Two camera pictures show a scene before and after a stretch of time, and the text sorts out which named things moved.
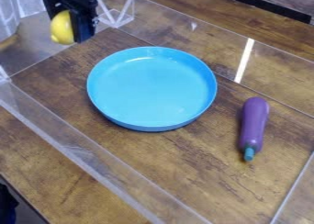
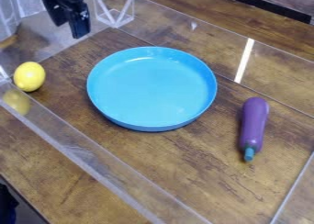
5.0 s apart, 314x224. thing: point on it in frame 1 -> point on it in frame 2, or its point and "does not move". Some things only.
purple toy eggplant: x=254 y=126 does not move
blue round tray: x=150 y=88 does not move
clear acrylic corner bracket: x=114 y=18 does not move
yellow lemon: x=62 y=28 -> x=28 y=76
